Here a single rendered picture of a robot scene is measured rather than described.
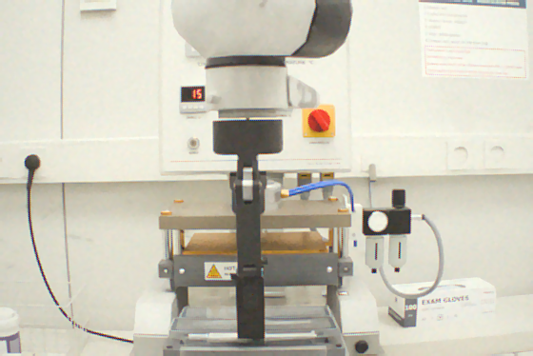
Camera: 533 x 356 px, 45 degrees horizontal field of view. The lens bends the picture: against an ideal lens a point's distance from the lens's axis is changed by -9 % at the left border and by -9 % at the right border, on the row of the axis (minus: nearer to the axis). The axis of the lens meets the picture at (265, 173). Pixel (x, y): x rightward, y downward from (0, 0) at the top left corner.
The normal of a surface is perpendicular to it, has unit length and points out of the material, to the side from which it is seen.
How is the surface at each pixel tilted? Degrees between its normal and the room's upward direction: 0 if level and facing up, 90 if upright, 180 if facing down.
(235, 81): 89
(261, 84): 90
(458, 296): 87
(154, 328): 41
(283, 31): 121
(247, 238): 87
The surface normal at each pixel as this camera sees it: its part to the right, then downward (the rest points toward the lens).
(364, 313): -0.01, -0.71
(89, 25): 0.06, 0.07
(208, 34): -0.38, 0.66
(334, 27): 0.50, 0.54
